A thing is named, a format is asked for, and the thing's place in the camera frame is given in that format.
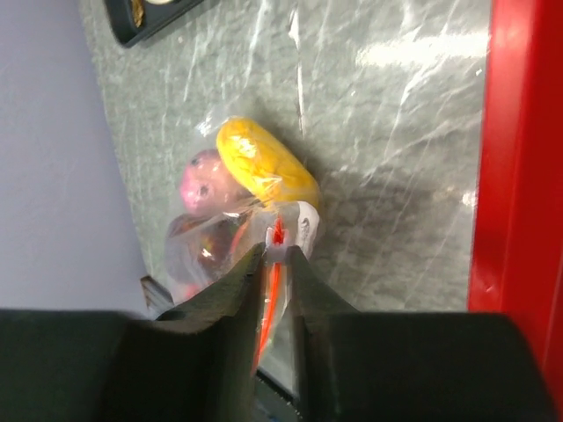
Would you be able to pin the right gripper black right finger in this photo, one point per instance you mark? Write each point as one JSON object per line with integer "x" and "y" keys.
{"x": 408, "y": 366}

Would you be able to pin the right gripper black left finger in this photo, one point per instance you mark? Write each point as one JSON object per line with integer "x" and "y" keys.
{"x": 196, "y": 362}

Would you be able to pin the dark purple plum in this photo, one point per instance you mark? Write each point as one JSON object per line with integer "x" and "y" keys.
{"x": 199, "y": 251}

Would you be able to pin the pink red peach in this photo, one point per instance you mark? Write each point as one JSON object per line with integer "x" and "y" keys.
{"x": 207, "y": 187}

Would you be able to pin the clear zip bag orange zipper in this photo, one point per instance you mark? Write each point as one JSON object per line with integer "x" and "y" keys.
{"x": 278, "y": 225}

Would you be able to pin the red plastic tray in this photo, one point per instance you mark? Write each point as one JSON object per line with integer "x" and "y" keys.
{"x": 517, "y": 245}

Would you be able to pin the black serving tray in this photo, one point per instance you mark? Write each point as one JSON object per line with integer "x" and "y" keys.
{"x": 134, "y": 21}

